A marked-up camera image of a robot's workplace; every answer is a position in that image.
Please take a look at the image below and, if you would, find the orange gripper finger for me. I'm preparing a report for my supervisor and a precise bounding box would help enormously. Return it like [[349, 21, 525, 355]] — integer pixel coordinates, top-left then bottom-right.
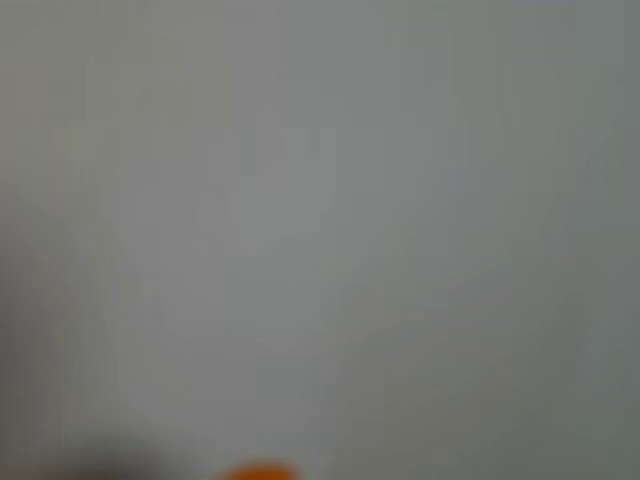
[[213, 460, 303, 480]]

